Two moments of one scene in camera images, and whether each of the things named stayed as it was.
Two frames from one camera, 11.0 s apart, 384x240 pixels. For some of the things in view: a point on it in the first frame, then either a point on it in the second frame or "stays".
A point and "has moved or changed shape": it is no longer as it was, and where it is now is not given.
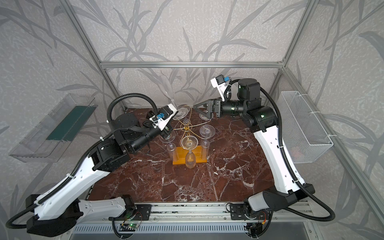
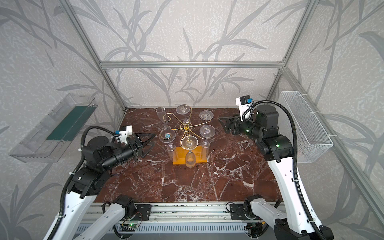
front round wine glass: (190, 142) stays
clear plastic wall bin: (50, 138) stays
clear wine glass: (205, 118) stays
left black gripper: (163, 130) → (134, 145)
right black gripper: (216, 106) → (236, 126)
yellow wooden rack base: (179, 155) stays
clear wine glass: (206, 131) stays
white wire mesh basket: (307, 139) stays
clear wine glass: (169, 85) has moved or changed shape
